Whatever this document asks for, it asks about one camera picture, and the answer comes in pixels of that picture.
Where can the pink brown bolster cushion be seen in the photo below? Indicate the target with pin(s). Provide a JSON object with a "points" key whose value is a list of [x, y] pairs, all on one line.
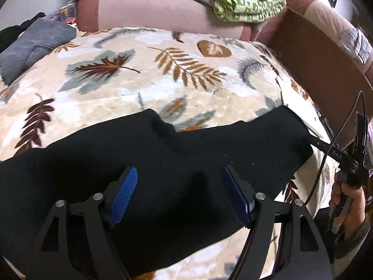
{"points": [[151, 11]]}

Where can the person's right forearm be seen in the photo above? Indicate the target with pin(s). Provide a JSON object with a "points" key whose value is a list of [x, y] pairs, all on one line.
{"points": [[355, 245]]}

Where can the white quilted cloth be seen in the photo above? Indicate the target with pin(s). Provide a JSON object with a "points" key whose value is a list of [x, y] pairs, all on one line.
{"points": [[357, 43]]}

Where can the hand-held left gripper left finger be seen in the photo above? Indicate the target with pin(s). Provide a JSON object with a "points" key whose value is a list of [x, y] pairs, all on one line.
{"points": [[123, 194]]}

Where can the leaf print blanket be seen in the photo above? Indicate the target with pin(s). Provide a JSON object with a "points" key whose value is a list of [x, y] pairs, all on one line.
{"points": [[116, 93]]}

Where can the person's right hand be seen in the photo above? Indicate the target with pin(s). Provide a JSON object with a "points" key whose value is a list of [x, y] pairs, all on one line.
{"points": [[357, 207]]}

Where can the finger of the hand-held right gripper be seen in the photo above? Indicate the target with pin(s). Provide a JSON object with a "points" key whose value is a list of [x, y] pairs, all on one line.
{"points": [[323, 148]]}

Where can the brown cardboard box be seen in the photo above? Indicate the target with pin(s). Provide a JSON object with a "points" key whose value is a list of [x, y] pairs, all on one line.
{"points": [[314, 64]]}

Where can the grey folded pants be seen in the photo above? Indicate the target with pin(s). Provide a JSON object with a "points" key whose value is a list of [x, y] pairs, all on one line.
{"points": [[35, 43]]}

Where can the colourful printed packet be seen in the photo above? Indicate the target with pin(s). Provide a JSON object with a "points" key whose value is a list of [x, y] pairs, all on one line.
{"points": [[67, 11]]}

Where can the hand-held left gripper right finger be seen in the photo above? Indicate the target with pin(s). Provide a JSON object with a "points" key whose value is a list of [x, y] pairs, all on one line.
{"points": [[237, 195]]}

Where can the black crumpled cloth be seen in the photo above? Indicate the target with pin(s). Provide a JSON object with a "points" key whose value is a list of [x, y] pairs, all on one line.
{"points": [[11, 32]]}

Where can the black pants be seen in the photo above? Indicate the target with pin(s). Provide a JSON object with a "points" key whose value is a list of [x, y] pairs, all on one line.
{"points": [[174, 157]]}

